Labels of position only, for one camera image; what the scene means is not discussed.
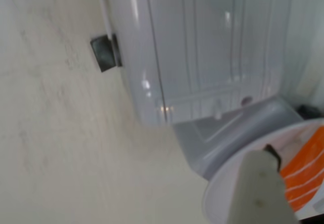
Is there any grey white train car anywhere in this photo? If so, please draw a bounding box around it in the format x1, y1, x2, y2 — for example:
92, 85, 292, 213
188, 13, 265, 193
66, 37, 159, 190
173, 99, 304, 182

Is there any orange salmon sushi toy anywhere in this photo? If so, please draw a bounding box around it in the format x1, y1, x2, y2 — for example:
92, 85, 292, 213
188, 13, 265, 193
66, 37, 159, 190
279, 125, 324, 212

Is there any white toy Shinkansen locomotive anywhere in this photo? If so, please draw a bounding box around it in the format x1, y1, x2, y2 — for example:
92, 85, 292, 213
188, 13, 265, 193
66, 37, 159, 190
100, 0, 296, 129

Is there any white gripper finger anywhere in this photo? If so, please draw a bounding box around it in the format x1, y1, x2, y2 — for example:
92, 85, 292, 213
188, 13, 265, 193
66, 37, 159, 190
226, 144, 299, 224

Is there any white round plate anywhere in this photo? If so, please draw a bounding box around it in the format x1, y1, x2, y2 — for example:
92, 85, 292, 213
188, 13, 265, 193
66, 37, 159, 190
201, 119, 324, 221

